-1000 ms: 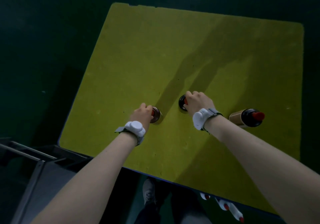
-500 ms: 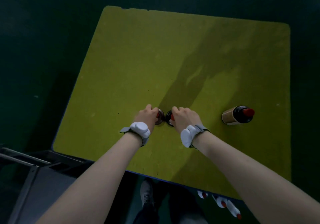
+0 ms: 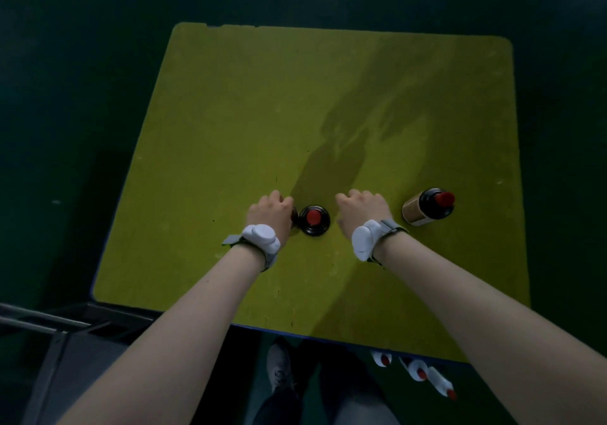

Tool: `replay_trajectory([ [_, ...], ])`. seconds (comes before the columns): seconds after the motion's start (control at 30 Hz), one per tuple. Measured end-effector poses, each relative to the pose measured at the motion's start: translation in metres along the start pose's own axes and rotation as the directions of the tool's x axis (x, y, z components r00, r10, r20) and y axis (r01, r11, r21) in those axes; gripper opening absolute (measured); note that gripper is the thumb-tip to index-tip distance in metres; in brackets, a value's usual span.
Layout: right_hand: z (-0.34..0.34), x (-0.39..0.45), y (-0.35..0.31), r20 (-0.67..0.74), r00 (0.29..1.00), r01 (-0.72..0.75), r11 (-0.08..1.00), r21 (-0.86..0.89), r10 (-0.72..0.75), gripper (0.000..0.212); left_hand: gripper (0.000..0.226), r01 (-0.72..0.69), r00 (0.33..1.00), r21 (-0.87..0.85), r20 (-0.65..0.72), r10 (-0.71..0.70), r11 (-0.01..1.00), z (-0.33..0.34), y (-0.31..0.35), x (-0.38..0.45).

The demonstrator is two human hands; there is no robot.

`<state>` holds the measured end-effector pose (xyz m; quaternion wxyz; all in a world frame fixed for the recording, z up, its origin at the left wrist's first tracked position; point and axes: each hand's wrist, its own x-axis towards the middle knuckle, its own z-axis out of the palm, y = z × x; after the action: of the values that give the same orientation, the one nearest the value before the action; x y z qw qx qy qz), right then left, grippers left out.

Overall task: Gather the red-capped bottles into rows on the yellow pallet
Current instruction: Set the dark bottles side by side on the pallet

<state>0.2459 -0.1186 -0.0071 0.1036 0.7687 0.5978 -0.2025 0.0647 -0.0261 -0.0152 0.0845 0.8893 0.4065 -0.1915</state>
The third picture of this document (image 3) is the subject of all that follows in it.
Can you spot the person's right hand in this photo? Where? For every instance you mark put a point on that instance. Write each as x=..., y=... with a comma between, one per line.
x=365, y=209

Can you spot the person's left hand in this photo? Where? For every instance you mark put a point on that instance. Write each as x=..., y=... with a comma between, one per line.
x=268, y=213

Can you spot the person's right thumb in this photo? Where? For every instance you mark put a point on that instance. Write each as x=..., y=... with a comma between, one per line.
x=342, y=201

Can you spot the person's left fingers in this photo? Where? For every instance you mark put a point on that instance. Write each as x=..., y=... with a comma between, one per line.
x=275, y=198

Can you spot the person's left forearm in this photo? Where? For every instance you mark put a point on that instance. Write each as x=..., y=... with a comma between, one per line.
x=189, y=334

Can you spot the person's right forearm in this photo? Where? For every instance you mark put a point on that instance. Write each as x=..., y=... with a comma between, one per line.
x=483, y=330

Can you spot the dark bottle with red cap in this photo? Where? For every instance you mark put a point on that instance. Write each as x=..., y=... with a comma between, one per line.
x=314, y=220

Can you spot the white left wrist tracker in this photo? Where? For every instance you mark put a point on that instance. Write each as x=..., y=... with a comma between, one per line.
x=261, y=238

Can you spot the white wrist tracker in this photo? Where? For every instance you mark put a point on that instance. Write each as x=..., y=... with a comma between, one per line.
x=366, y=240
x=261, y=238

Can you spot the white right wrist tracker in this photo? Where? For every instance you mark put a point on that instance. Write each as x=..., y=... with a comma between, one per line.
x=366, y=240

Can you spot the yellow-green table mat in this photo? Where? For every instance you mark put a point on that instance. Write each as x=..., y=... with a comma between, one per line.
x=284, y=121

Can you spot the tan label bottle, red cap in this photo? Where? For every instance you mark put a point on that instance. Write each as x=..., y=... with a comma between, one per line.
x=427, y=206

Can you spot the white bottle with red cap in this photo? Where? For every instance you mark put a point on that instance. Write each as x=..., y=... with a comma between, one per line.
x=415, y=369
x=441, y=383
x=381, y=359

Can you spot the grey shoe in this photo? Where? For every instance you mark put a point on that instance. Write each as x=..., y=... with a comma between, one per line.
x=280, y=365

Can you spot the person's dark trousers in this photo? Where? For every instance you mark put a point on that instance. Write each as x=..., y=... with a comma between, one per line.
x=351, y=391

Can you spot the grey metal frame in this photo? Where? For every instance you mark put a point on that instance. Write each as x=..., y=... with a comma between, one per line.
x=57, y=339

